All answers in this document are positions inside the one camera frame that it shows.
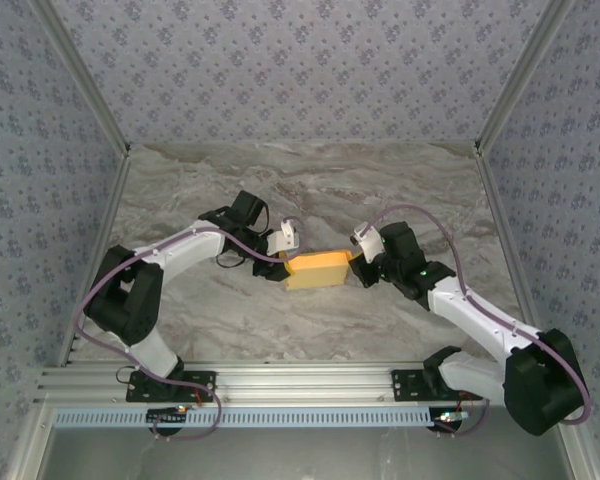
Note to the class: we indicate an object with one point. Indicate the yellow paper box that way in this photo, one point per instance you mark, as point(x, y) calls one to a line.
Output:
point(317, 270)

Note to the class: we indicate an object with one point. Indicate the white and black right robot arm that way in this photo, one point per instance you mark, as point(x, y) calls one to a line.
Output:
point(470, 305)

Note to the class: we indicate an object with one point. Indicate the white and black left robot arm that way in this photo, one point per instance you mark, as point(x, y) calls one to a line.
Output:
point(190, 247)

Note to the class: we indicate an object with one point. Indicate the small black electronics board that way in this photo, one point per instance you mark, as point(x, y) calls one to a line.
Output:
point(165, 416)
point(447, 417)

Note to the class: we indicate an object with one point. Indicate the grey metal panel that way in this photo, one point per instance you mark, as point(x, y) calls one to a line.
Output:
point(305, 455)

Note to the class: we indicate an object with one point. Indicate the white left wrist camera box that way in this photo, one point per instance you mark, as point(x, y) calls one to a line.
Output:
point(285, 237)

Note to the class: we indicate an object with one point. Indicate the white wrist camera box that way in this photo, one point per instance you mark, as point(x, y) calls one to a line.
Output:
point(285, 237)
point(367, 240)

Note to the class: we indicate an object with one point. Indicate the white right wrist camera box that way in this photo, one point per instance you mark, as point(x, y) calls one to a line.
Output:
point(367, 240)

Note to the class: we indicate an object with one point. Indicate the aluminium table side rail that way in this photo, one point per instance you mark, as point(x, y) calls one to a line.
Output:
point(497, 200)
point(102, 225)

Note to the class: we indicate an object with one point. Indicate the aluminium mounting rail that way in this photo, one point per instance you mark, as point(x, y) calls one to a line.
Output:
point(305, 380)

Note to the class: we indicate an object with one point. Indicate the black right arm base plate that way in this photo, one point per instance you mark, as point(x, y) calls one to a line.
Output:
point(405, 385)

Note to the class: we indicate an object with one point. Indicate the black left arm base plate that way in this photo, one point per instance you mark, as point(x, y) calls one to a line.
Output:
point(140, 395)

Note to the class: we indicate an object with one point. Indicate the aluminium frame post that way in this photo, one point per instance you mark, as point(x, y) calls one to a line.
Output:
point(82, 75)
point(522, 75)

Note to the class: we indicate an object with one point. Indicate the aluminium lower frame bar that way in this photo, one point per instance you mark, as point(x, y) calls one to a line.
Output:
point(577, 450)
point(27, 445)

